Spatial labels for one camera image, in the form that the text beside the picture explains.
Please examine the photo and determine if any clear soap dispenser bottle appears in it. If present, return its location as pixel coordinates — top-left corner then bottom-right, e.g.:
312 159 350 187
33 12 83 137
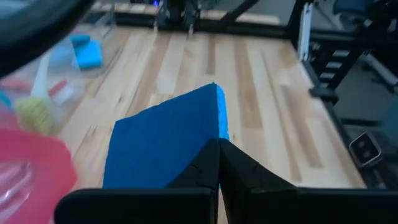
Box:
0 160 35 220

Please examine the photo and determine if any red plastic tray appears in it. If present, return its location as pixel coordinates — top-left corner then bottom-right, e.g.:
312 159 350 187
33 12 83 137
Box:
0 128 78 224

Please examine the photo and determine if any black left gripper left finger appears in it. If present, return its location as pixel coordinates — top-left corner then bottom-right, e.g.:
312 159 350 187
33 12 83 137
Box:
53 138 221 224

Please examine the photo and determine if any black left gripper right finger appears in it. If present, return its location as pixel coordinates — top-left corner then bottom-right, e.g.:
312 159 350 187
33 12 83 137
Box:
218 138 398 224

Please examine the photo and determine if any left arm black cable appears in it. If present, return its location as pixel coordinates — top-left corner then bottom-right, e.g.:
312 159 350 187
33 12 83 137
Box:
0 0 96 78

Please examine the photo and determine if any green dish brush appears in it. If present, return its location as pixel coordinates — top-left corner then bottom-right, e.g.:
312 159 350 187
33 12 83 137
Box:
14 52 56 137

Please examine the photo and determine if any blue plastic scoop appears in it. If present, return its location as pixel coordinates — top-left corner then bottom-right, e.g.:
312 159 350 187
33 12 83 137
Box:
0 90 12 110

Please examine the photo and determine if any gray floor power box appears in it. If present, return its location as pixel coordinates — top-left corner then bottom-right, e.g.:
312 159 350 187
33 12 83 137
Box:
348 131 384 169

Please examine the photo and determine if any dark blue sponge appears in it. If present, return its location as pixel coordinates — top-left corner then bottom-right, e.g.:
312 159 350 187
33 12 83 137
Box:
102 82 230 190

